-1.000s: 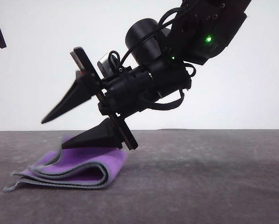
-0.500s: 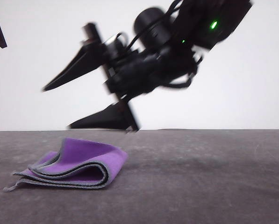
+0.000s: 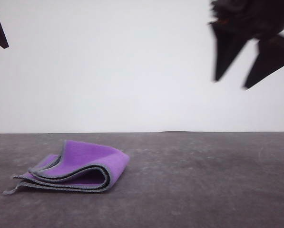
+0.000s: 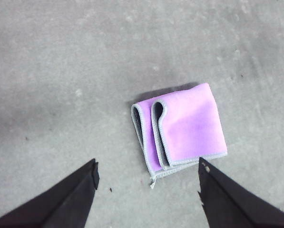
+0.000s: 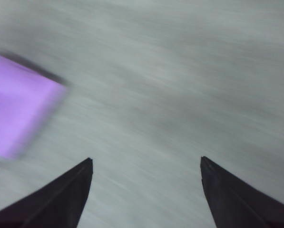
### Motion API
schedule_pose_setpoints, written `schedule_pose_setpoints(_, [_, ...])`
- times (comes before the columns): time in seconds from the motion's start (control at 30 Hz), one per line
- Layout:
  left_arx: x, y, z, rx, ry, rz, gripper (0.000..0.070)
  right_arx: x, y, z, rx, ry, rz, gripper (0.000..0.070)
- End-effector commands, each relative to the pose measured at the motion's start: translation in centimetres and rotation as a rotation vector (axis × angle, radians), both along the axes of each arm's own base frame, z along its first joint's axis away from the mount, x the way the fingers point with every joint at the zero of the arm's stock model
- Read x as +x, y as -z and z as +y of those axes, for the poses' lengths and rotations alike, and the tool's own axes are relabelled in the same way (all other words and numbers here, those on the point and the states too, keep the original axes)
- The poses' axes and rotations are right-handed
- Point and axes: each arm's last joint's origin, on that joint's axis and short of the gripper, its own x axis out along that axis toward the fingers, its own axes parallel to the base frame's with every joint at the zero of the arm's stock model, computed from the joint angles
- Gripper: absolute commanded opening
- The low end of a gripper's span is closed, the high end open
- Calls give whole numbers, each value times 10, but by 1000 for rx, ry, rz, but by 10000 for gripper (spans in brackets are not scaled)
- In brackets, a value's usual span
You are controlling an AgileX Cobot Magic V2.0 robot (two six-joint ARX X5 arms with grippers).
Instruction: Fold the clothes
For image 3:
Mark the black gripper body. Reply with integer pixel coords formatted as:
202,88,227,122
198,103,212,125
208,0,284,46

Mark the grey table cloth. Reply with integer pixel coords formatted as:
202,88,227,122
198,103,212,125
0,130,284,228

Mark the purple towel with grey hem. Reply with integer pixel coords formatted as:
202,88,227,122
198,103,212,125
2,139,131,196

